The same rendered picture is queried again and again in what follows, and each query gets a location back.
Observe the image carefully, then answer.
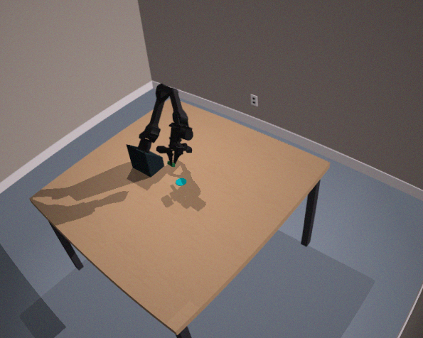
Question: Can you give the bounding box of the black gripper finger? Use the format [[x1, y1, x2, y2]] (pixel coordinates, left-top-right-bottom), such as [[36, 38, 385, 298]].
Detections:
[[167, 153, 173, 165], [173, 152, 183, 164]]

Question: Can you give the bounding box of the cyan circle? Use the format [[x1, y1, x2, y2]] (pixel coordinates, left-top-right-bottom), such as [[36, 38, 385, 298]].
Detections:
[[176, 178, 186, 186]]

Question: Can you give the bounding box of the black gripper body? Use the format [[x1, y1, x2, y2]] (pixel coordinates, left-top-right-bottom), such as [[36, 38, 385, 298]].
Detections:
[[156, 136, 192, 153]]

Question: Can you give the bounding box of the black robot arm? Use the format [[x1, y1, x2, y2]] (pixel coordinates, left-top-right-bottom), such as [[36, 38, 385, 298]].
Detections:
[[136, 84, 193, 153]]

